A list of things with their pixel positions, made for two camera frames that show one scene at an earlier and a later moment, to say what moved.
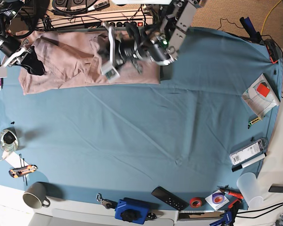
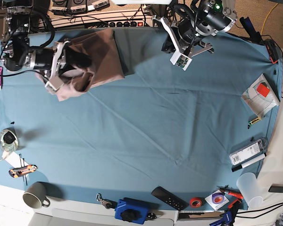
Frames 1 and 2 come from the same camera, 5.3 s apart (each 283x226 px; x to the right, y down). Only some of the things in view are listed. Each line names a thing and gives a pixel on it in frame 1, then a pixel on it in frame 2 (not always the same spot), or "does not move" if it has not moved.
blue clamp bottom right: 226,221 does not move
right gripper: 129,48 to 188,38
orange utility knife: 16,172 does not move
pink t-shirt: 74,58 to 105,65
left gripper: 16,52 to 53,60
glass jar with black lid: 8,140 does not move
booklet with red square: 260,98 does not move
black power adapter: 279,188 does not move
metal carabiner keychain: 107,203 does not move
